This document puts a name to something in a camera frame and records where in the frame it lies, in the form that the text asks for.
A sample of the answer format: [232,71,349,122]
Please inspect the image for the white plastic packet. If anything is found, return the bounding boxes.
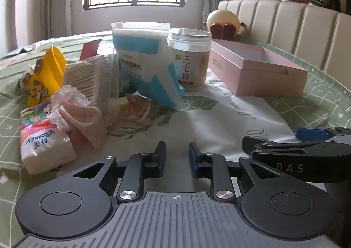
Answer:
[97,39,115,58]

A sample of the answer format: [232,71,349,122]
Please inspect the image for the clear jar with beige label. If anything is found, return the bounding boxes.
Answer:
[167,28,213,92]

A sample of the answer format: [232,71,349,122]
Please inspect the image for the beige padded headboard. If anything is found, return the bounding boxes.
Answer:
[218,0,351,73]

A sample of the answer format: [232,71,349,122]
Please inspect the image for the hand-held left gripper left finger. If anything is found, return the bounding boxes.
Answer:
[72,142,167,202]

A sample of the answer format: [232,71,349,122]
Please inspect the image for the cream round plush toy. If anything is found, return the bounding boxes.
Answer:
[203,9,247,40]

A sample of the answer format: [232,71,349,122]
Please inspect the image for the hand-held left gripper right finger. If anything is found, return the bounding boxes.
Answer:
[189,142,280,202]

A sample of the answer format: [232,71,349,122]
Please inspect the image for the pink cardboard box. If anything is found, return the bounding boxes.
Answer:
[207,38,309,97]

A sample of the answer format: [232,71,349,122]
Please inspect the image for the red packet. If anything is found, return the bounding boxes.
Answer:
[79,40,101,60]

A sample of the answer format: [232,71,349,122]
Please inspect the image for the pink lace cloth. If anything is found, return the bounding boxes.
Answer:
[51,85,109,150]

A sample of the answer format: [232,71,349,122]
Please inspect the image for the yellow snack package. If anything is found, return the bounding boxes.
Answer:
[19,46,68,107]

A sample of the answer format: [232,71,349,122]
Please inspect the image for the cotton swab pack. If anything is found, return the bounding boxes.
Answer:
[62,54,121,108]

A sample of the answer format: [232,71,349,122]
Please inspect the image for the blue white cotton pad bag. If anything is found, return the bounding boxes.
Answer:
[111,22,185,108]

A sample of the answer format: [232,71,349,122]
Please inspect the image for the printed tissue pack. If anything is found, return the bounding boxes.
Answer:
[19,101,77,176]

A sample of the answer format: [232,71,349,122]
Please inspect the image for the rubber bands in bag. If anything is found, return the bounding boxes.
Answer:
[118,93,157,125]

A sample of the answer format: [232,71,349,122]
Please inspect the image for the green printed bed sheet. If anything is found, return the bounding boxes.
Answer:
[0,31,351,248]

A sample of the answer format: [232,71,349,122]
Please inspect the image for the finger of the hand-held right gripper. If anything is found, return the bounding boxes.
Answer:
[241,135,351,183]
[295,127,351,143]

